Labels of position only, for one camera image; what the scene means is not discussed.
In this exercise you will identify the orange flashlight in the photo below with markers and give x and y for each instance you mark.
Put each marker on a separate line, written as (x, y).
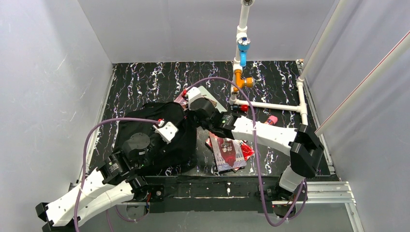
(242, 82)

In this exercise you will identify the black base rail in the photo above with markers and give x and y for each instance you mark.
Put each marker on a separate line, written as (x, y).
(198, 193)

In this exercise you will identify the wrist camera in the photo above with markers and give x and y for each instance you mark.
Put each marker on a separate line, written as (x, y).
(166, 129)
(190, 95)

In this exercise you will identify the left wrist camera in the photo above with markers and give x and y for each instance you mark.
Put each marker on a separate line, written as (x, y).
(166, 129)

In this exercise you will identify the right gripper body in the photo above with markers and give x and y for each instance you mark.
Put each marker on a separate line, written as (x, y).
(191, 113)

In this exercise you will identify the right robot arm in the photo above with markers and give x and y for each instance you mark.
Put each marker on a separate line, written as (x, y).
(302, 145)

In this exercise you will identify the maroon illustrated book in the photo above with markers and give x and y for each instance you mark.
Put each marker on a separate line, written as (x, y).
(224, 167)

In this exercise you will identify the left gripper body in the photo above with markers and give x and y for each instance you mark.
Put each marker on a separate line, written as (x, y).
(158, 145)

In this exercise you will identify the pink illustrated book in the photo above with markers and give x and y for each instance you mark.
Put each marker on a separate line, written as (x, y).
(182, 102)

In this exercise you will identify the blue flashlight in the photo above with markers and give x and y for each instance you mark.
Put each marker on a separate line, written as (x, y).
(243, 45)

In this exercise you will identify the pink eraser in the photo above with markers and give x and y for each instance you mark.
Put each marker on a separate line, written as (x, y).
(272, 120)

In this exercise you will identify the black student backpack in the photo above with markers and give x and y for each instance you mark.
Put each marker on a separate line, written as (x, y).
(179, 153)

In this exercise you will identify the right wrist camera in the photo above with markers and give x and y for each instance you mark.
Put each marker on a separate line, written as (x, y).
(190, 95)

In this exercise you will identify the red patterned book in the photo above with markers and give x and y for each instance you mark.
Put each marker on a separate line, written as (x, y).
(246, 150)

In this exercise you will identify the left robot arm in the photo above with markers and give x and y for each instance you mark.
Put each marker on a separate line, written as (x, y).
(120, 178)

